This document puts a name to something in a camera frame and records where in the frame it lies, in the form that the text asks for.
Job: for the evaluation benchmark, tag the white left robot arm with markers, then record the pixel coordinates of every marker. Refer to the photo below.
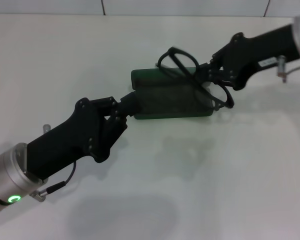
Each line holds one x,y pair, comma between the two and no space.
12,170

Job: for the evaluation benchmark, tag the green glasses case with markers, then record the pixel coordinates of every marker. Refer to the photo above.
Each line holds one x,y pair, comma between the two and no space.
165,100

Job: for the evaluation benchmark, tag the white label sticker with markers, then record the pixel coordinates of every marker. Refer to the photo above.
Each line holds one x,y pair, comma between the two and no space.
268,62

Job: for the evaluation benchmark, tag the black glasses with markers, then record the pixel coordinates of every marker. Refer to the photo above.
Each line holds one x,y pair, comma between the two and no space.
230,100

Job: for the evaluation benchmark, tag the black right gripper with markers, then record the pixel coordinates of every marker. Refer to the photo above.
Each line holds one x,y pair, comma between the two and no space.
260,47

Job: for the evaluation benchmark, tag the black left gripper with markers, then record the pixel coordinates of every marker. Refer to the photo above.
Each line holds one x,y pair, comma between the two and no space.
65,140

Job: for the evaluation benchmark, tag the silver connector plug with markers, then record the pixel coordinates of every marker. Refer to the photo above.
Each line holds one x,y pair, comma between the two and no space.
281,67
46,128

